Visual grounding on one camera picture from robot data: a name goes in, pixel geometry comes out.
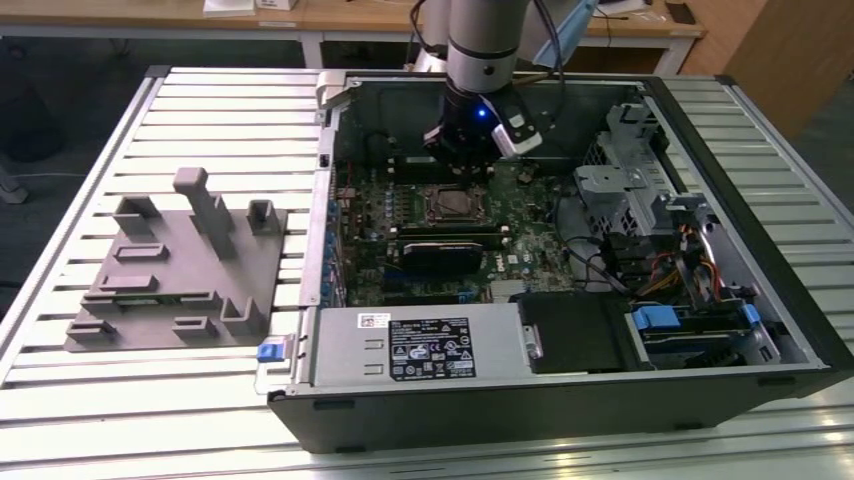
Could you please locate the grey plastic case latch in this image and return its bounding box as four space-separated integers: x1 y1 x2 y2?
313 69 353 110

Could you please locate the grey perforated drive cage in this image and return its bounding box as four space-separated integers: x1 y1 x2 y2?
571 102 676 239

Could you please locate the black graphics card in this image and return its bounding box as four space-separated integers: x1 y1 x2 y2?
395 238 487 277

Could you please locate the green motherboard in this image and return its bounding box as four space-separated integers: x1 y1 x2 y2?
325 158 585 309

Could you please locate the silver chipset heatsink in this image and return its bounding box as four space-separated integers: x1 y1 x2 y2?
489 279 529 304

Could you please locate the wooden desk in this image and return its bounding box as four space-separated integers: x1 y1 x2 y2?
0 0 710 71

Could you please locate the white paper stack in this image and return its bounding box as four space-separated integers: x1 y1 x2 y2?
201 0 256 19

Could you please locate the black plastic cover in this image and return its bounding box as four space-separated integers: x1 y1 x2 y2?
516 291 656 376

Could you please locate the grey metal disk bay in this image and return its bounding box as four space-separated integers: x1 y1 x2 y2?
623 192 786 369

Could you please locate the blue disk carrier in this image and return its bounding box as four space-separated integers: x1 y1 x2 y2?
629 303 763 354

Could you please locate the grey power supply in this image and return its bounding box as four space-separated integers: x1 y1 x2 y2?
307 303 536 390

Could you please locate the grey parts rack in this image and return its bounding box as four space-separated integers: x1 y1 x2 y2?
58 166 293 354

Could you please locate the wooden cabinet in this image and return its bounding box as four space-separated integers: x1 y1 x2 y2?
679 0 854 144

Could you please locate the green RAM stick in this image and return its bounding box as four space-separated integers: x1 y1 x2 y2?
110 294 186 306

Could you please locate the black open PC case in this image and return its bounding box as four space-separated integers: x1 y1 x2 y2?
256 69 854 455

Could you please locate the grey stand foot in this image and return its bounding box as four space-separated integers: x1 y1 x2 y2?
0 164 29 205

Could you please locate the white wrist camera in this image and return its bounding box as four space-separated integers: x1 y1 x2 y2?
491 106 544 158

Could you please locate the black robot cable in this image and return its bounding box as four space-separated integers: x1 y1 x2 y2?
531 0 568 131

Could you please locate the black plastic cable holder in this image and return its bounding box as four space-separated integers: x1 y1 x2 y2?
599 232 659 289

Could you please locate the yellow wire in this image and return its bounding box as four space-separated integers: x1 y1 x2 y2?
637 224 695 297

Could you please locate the orange wire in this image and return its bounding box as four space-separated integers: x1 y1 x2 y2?
692 247 727 302

